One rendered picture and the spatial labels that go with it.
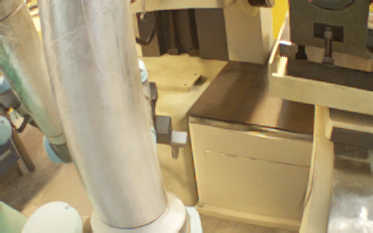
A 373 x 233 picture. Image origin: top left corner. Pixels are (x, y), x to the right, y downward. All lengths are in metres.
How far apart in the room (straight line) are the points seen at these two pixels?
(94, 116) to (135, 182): 0.07
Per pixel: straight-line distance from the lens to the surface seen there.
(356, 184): 0.68
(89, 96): 0.19
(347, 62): 0.70
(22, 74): 0.34
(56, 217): 0.36
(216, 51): 1.61
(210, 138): 1.11
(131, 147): 0.21
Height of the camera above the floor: 1.19
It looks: 32 degrees down
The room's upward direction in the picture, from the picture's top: 8 degrees counter-clockwise
